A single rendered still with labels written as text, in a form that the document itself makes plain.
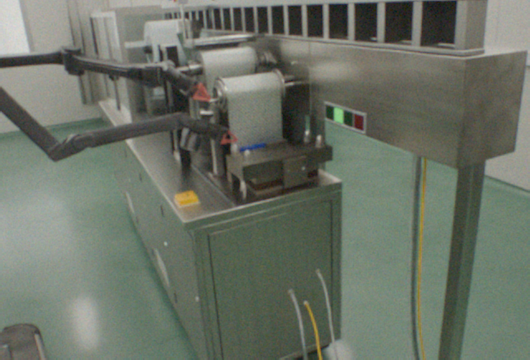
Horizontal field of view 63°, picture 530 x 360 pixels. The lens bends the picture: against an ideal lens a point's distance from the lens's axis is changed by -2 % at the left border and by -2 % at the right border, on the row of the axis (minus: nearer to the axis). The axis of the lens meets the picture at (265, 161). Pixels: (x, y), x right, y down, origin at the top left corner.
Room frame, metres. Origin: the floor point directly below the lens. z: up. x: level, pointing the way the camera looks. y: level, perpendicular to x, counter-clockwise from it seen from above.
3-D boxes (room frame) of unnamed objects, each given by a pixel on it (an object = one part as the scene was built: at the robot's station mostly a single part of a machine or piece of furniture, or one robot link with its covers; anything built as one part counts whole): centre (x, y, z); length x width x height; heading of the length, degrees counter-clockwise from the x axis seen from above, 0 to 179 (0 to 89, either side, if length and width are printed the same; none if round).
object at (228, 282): (2.66, 0.51, 0.43); 2.52 x 0.64 x 0.86; 25
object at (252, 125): (1.78, 0.03, 1.11); 0.23 x 0.01 x 0.18; 115
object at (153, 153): (2.65, 0.52, 0.88); 2.52 x 0.66 x 0.04; 25
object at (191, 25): (2.48, 0.37, 1.50); 0.14 x 0.14 x 0.06
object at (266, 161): (1.69, -0.06, 1.00); 0.40 x 0.16 x 0.06; 115
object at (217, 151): (1.80, 0.21, 1.05); 0.06 x 0.05 x 0.31; 115
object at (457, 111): (2.56, 0.03, 1.29); 3.10 x 0.28 x 0.30; 25
